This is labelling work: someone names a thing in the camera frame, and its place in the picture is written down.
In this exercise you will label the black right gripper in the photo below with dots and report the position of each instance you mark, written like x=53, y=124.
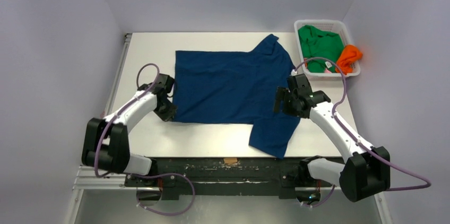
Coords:
x=284, y=99

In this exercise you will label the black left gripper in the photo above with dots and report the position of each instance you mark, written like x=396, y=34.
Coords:
x=169, y=114

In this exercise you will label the blue t-shirt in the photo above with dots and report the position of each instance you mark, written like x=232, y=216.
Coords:
x=237, y=87

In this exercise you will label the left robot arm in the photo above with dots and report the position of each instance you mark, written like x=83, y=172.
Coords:
x=106, y=142

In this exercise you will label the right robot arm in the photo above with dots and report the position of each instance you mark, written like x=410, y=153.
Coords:
x=364, y=171

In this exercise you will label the green t-shirt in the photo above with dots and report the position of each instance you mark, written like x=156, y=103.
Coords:
x=318, y=43

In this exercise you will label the white plastic basket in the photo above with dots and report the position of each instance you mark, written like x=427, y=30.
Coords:
x=325, y=25

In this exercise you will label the orange t-shirt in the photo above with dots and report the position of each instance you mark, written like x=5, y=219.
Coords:
x=348, y=57

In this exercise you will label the brown tape piece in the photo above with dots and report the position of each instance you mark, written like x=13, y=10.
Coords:
x=230, y=161

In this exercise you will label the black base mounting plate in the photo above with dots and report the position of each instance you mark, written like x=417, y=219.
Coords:
x=174, y=177

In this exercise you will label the aluminium frame rail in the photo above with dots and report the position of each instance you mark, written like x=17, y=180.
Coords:
x=86, y=179

